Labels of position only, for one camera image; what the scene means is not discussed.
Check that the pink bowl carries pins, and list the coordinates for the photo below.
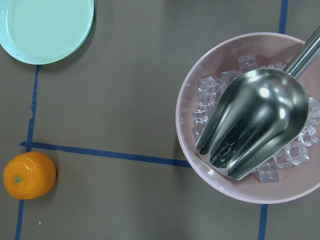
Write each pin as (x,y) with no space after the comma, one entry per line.
(294,182)

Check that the metal ice scoop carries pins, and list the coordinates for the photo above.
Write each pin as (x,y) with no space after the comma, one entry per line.
(259,113)

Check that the orange fruit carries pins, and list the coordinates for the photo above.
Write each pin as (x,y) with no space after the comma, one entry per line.
(29,175)

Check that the green plate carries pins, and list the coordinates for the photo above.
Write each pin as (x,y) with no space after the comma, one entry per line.
(40,32)

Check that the ice cubes in bowl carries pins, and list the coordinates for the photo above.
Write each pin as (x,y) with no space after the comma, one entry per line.
(209,93)

